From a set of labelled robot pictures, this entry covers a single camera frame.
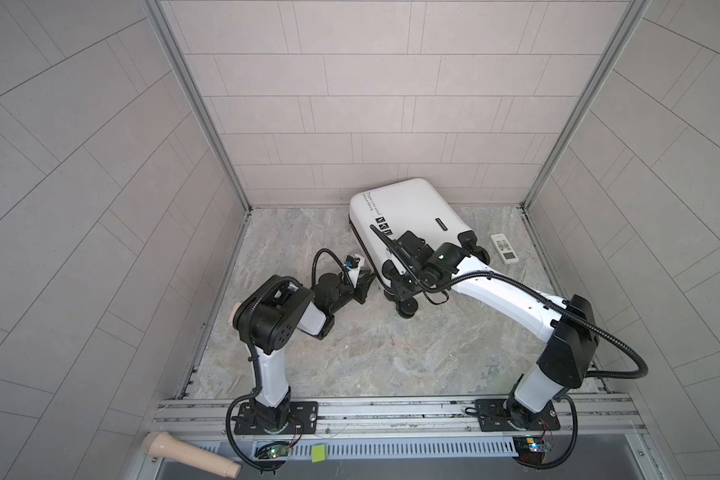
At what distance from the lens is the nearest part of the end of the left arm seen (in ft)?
2.42

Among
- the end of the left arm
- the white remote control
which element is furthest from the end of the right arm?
the white remote control

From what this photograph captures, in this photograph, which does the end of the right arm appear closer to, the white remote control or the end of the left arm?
the end of the left arm

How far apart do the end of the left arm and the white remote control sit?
18.7 inches

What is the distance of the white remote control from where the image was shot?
1.01 metres
